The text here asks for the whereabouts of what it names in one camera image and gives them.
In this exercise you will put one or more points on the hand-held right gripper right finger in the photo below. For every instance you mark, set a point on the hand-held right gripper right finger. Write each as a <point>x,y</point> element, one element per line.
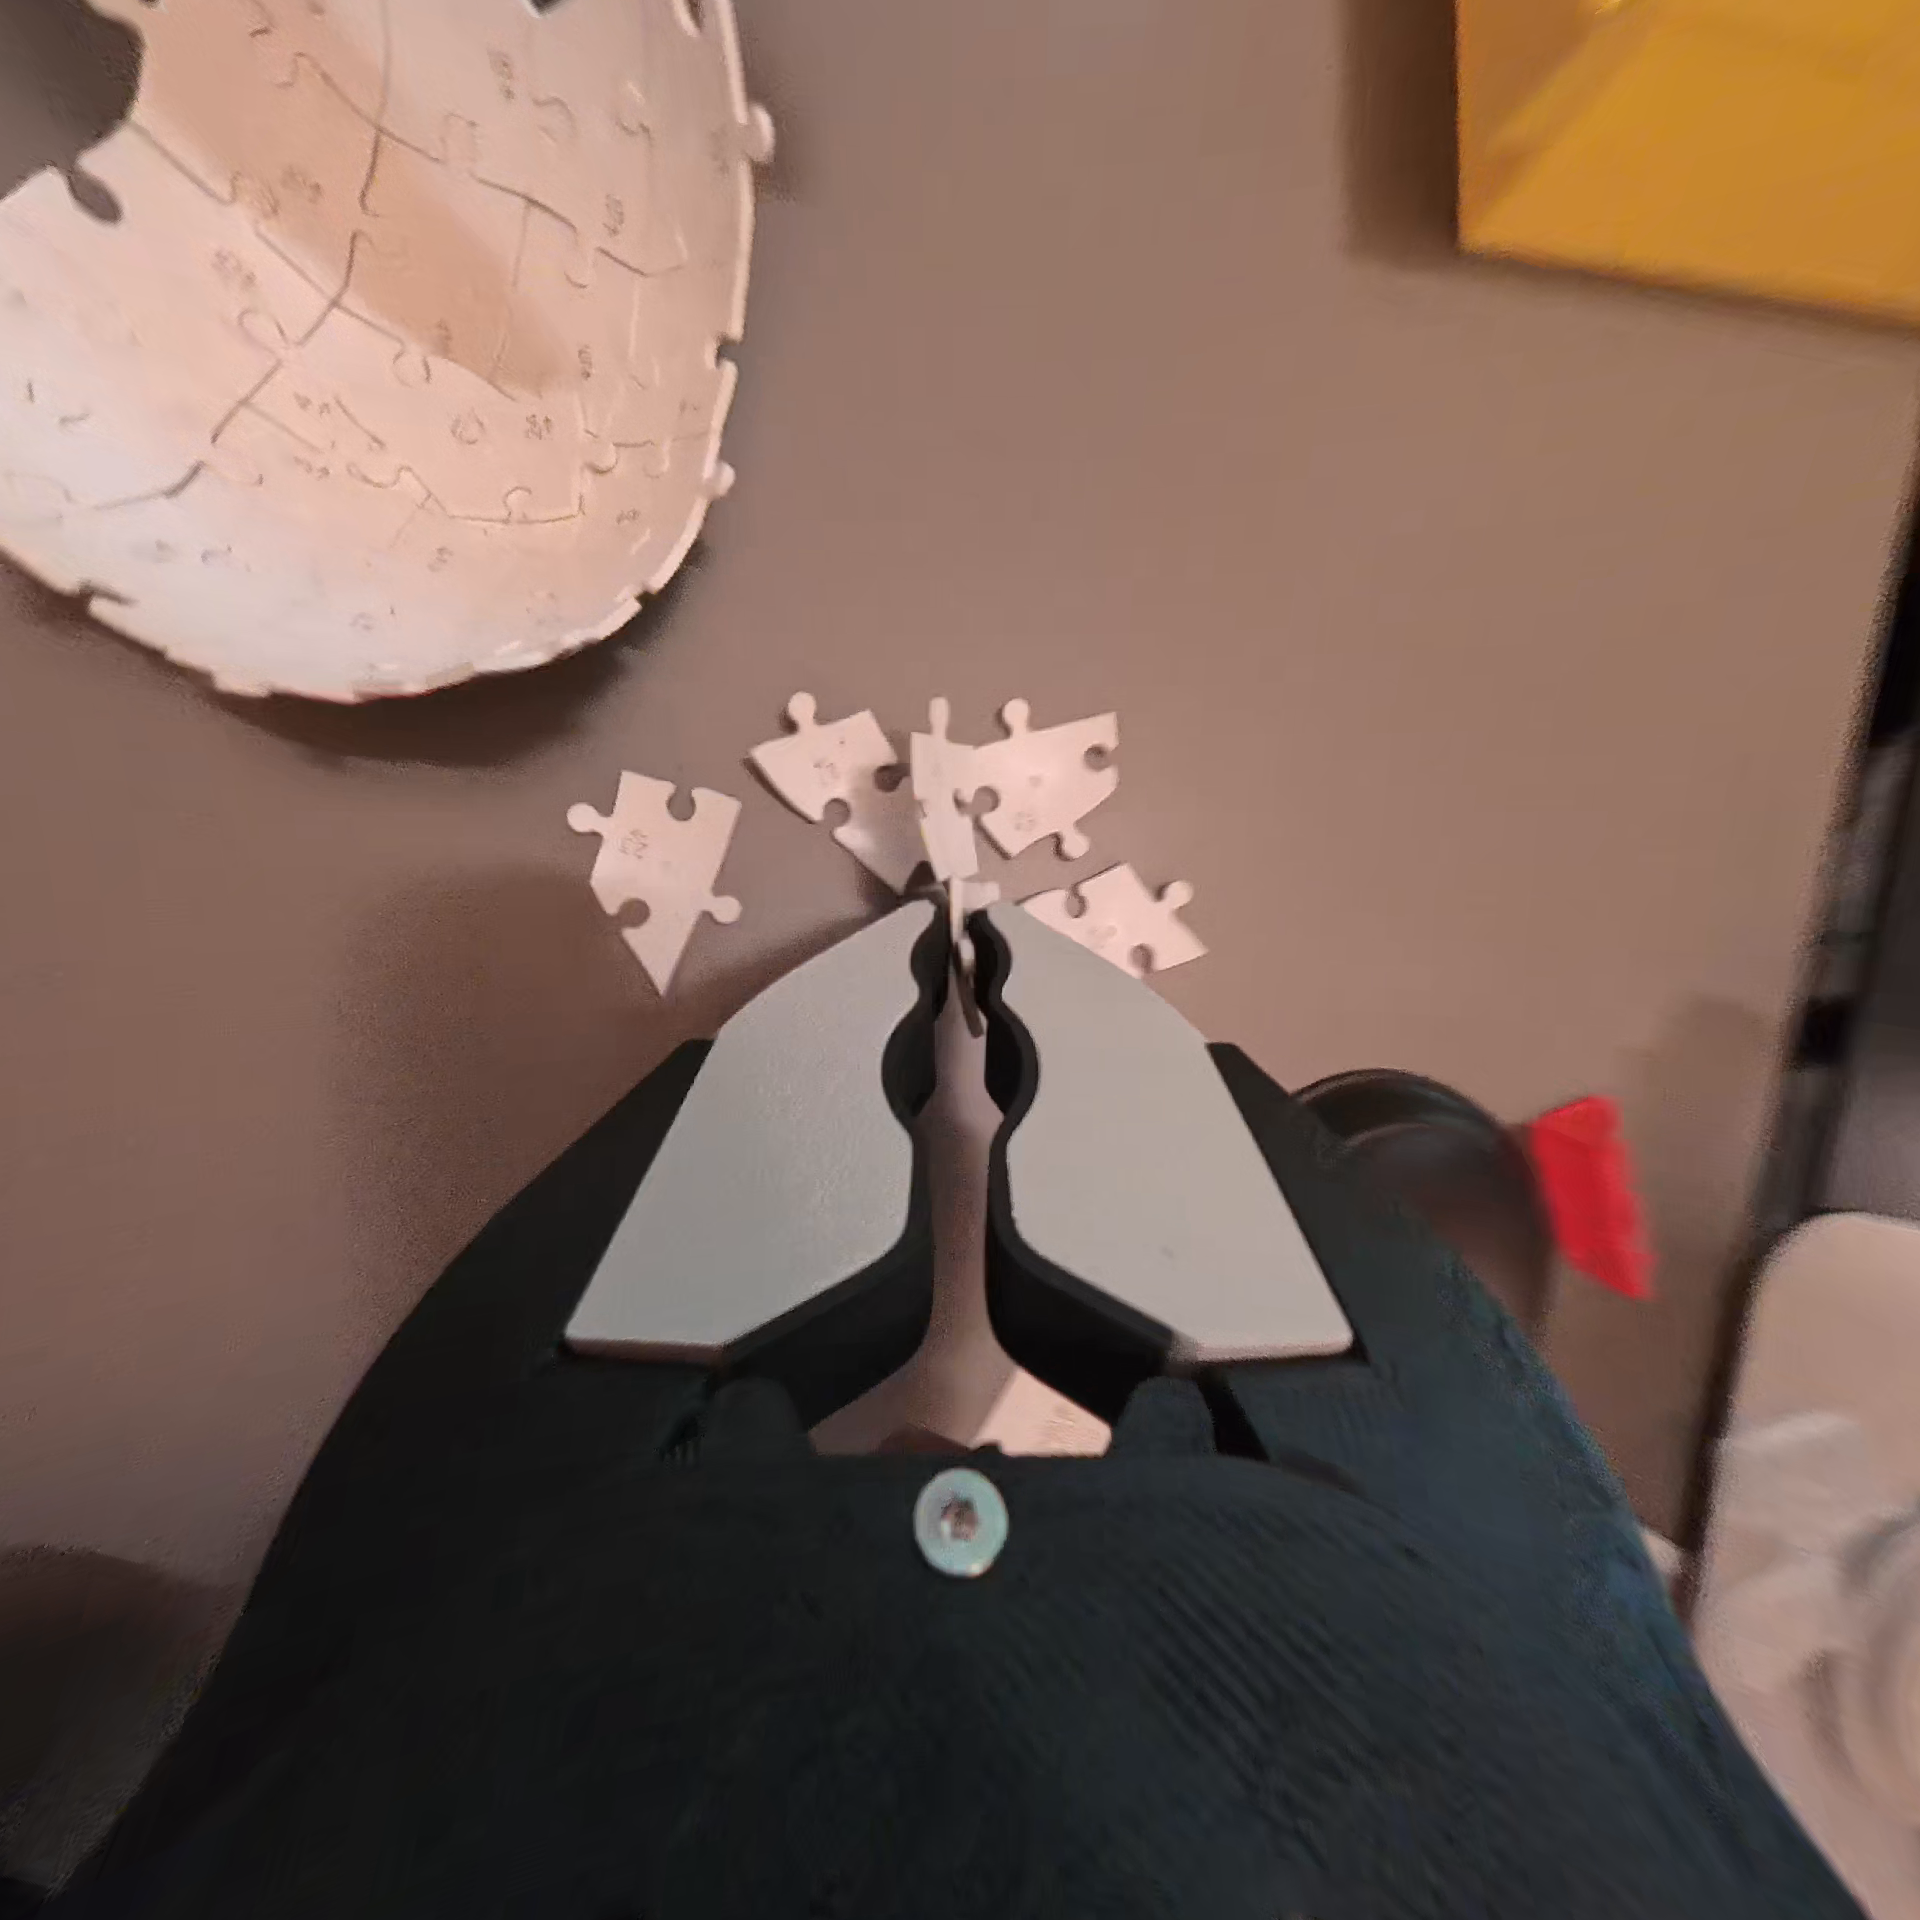
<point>1154,1185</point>

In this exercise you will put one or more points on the red plastic clip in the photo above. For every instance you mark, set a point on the red plastic clip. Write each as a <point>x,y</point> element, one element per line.
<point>1590,1201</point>

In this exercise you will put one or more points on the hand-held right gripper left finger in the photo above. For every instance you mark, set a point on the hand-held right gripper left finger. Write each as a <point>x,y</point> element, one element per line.
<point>765,1185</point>

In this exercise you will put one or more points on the partly built white puzzle ball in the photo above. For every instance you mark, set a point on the partly built white puzzle ball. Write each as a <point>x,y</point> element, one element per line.
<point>299,375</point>

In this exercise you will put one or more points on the black rounded panel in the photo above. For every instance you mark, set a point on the black rounded panel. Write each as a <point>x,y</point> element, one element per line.
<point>1845,902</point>

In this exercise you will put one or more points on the black dome puzzle stand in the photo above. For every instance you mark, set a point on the black dome puzzle stand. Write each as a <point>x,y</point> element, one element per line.
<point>1425,1185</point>

